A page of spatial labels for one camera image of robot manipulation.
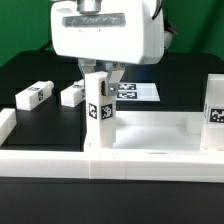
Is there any printed marker sheet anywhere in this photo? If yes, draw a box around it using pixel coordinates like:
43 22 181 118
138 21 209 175
117 82 160 102

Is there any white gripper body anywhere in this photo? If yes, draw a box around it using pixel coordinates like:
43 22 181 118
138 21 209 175
51 0 164 64

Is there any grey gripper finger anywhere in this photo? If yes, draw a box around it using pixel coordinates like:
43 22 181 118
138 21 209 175
78 58 96 76
102 62 125 96

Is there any white U-shaped fence frame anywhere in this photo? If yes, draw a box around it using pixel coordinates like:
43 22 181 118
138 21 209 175
0 107 224 184

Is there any white desk top tray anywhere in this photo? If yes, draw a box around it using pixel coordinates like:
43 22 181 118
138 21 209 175
83 110 224 156

